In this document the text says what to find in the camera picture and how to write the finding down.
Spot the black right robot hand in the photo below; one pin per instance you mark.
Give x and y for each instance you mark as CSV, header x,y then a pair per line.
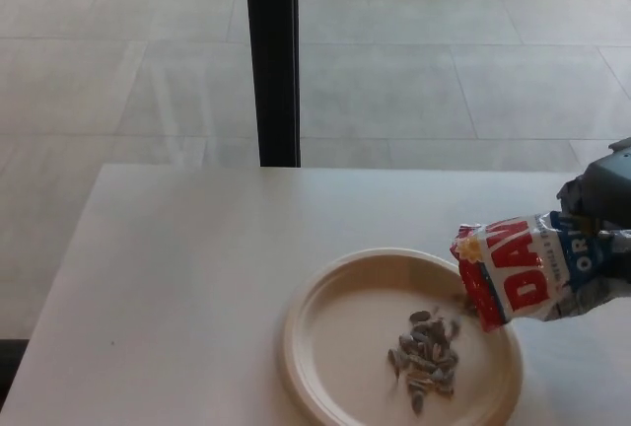
x,y
609,184

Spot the red white sunflower seed bag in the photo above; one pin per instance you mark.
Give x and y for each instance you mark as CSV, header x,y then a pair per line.
x,y
522,273

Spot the pile of sunflower seeds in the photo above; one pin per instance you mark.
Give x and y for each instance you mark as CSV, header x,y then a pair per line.
x,y
424,352

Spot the beige round paper plate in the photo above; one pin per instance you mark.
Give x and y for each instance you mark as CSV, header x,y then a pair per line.
x,y
345,347

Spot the black vertical window post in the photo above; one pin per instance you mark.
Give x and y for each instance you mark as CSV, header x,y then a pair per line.
x,y
276,61

